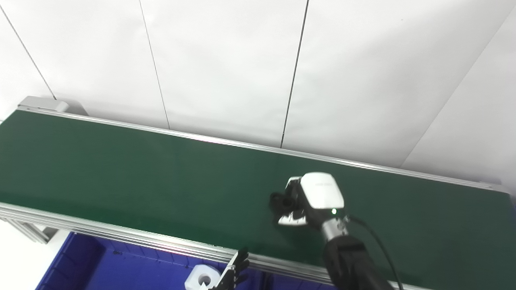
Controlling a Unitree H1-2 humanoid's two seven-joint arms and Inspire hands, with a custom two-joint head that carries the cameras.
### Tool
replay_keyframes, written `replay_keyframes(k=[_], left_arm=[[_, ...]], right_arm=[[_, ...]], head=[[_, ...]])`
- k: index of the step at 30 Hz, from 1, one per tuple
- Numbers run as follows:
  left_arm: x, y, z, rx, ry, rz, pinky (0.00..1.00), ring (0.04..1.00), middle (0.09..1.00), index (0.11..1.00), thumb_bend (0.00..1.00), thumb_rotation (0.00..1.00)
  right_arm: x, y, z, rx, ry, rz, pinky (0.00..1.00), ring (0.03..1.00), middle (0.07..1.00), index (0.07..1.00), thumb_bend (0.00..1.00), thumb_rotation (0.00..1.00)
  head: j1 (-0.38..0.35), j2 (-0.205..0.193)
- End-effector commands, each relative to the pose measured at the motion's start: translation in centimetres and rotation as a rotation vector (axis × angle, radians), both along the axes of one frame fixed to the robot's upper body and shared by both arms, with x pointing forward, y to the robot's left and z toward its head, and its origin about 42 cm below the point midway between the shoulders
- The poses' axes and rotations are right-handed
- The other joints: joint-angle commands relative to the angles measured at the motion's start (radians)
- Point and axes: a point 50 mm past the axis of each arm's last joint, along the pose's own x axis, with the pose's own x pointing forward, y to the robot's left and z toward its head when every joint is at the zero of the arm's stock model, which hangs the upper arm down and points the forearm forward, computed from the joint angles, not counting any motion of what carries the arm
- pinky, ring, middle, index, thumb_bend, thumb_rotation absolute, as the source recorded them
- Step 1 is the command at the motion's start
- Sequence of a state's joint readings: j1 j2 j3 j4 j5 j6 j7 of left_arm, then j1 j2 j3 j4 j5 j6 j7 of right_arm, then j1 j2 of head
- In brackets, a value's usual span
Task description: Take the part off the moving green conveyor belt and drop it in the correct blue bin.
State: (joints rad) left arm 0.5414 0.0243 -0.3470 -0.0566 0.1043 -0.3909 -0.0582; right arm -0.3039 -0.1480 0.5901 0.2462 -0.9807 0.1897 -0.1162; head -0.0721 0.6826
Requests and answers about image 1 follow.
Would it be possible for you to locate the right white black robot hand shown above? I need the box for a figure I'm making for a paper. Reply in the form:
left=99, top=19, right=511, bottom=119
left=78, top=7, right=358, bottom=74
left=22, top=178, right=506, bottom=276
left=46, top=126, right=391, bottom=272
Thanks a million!
left=277, top=172, right=346, bottom=227

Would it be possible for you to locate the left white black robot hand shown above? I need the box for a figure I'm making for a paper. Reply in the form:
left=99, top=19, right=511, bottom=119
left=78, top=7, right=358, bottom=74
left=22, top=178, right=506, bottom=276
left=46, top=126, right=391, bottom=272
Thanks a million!
left=210, top=248, right=250, bottom=290

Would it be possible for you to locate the black flanged metal part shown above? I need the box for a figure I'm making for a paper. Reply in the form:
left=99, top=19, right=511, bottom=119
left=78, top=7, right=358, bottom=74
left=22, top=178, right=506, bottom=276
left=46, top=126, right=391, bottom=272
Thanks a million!
left=269, top=191, right=300, bottom=217

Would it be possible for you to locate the white plastic block part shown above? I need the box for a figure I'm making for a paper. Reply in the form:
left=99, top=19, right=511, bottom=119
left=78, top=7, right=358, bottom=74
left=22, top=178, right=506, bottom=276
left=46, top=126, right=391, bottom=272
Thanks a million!
left=185, top=265, right=221, bottom=290

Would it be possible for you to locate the green conveyor belt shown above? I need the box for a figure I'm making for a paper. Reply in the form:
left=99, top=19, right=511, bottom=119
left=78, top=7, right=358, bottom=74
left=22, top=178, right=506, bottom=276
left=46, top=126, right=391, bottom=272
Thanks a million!
left=0, top=111, right=516, bottom=290
left=0, top=96, right=516, bottom=290

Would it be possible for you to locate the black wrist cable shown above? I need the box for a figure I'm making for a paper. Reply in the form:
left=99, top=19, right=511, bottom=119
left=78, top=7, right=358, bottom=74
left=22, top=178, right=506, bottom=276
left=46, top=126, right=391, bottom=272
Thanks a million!
left=346, top=215, right=404, bottom=290

